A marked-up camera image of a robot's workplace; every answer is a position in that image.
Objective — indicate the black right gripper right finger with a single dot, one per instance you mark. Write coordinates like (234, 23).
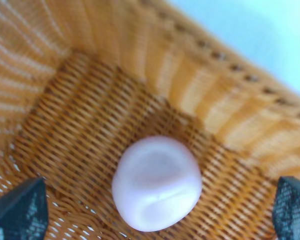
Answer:
(286, 209)

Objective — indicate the orange woven plastic basket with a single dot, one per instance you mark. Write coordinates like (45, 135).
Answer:
(81, 80)

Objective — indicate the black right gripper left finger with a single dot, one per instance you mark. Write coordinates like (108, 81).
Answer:
(24, 211)

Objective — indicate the pink toy peach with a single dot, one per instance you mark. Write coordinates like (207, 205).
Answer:
(156, 184)

